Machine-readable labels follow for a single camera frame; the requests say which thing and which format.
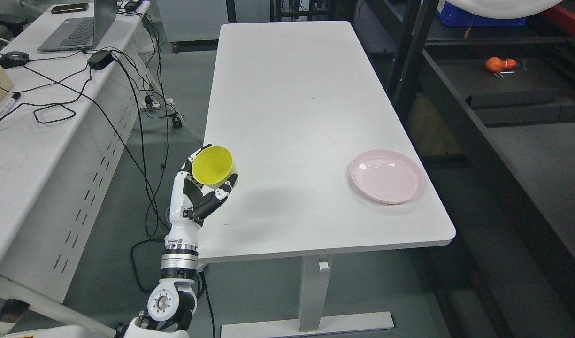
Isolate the black computer mouse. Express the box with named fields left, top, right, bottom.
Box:
left=0, top=51, right=31, bottom=69

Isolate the grey laptop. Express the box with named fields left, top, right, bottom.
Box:
left=38, top=0, right=116, bottom=52

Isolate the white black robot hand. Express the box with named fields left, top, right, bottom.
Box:
left=165, top=144, right=238, bottom=247

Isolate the white perforated side desk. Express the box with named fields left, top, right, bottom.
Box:
left=0, top=6, right=139, bottom=338

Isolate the black smartphone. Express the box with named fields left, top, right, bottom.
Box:
left=50, top=2, right=89, bottom=15

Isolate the yellow plastic cup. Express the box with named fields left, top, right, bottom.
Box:
left=192, top=146, right=238, bottom=189

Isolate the black power adapter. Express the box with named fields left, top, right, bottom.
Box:
left=87, top=51, right=114, bottom=70

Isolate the dark grey metal shelf rack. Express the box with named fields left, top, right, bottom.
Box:
left=353, top=0, right=575, bottom=338

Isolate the black charger brick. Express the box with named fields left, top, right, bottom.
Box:
left=123, top=0, right=143, bottom=13

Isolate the black marker pen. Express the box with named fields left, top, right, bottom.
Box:
left=0, top=92, right=21, bottom=120

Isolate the blue plastic crate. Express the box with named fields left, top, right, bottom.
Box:
left=436, top=0, right=527, bottom=26

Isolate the white power strip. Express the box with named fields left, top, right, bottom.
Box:
left=140, top=96, right=174, bottom=112

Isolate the orange toy on shelf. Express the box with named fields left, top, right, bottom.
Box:
left=484, top=56, right=517, bottom=73

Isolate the pink plastic plate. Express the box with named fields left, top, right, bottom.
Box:
left=349, top=149, right=424, bottom=205

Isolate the black office chair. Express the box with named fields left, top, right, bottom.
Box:
left=0, top=13, right=29, bottom=37

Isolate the white standing desk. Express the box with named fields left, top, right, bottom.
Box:
left=199, top=21, right=455, bottom=338

